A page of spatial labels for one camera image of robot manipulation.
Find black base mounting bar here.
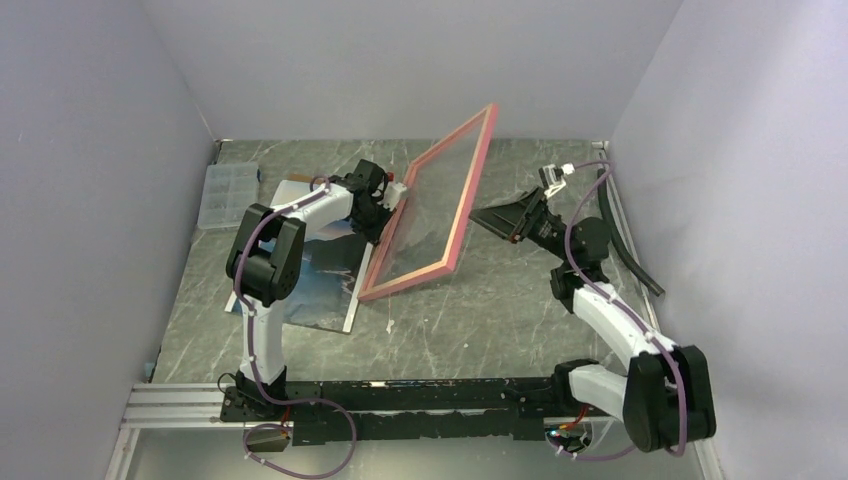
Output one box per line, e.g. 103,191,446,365
219,377,583,446

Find wooden picture frame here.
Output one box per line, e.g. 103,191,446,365
358,103,500,304

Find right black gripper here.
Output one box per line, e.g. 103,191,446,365
467,186,573,265

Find clear acrylic sheet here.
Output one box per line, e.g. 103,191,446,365
374,122,488,283

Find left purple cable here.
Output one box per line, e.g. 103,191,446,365
235,174,359,480

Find black rubber hose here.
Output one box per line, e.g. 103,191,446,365
596,167,666,297

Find aluminium rail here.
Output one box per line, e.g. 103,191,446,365
122,377,581,428

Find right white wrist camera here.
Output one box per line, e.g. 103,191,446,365
538,163,576,198

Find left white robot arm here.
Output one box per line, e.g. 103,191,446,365
225,160,408,420

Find purple cable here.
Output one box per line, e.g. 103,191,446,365
235,174,359,480
547,158,690,463

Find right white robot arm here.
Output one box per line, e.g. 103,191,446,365
469,188,717,454

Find landscape photo print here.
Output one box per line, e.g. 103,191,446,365
231,180,370,333

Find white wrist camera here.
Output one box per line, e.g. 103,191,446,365
538,163,576,198
381,173,408,211

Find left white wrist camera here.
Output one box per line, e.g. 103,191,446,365
381,173,408,211

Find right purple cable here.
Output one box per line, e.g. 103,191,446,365
547,158,690,463

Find clear plastic organizer box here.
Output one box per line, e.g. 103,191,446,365
197,162,261,230

